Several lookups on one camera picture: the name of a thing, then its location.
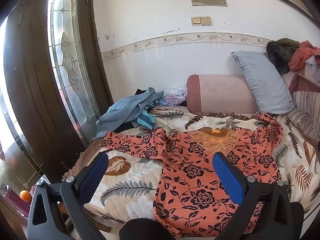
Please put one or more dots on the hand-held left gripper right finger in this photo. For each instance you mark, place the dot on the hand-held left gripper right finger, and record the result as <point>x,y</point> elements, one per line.
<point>227,177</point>

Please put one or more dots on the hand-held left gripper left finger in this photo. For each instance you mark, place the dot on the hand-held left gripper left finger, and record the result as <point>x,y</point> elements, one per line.
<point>93,177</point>

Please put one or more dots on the orange black floral garment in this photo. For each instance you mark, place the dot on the orange black floral garment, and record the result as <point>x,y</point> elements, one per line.
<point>190,170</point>

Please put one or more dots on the brown lace-edged bedspread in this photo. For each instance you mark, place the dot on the brown lace-edged bedspread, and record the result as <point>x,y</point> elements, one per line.
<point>80,162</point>

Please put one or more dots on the leaf print quilted blanket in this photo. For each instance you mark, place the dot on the leaf print quilted blanket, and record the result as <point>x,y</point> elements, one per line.
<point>130,170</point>

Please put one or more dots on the black cloth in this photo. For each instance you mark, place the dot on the black cloth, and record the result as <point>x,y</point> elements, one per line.
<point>125,127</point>

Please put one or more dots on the blue-grey cloth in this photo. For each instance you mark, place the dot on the blue-grey cloth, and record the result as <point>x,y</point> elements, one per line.
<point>120,112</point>

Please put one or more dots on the orange fruit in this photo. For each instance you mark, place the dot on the orange fruit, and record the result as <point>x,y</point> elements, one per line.
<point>25,196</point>

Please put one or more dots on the teal striped cloth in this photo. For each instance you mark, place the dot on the teal striped cloth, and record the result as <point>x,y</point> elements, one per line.
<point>146,120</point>

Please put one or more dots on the maroon covered bottle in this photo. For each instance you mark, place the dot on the maroon covered bottle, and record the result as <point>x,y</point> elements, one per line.
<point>15,202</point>

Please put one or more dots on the pink bolster cushion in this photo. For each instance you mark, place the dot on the pink bolster cushion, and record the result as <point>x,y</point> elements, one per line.
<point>220,92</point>

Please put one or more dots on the purple cloth in plastic bag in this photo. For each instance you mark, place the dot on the purple cloth in plastic bag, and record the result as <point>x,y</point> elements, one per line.
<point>172,98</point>

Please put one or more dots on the light blue pillow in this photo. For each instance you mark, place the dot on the light blue pillow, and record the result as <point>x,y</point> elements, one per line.
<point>262,82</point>

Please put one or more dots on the striped floral sofa cushion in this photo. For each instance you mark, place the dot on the striped floral sofa cushion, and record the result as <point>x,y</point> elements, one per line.
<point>305,107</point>

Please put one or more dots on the wooden door with stained glass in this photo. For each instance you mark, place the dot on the wooden door with stained glass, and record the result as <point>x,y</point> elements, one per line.
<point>30,80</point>

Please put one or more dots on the white cloth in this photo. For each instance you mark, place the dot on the white cloth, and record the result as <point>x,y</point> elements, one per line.
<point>313,67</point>

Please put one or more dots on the salmon cloth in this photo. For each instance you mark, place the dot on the salmon cloth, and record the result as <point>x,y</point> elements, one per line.
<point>300,57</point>

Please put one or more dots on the golden light switch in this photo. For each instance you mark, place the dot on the golden light switch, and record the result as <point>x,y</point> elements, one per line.
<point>201,21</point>

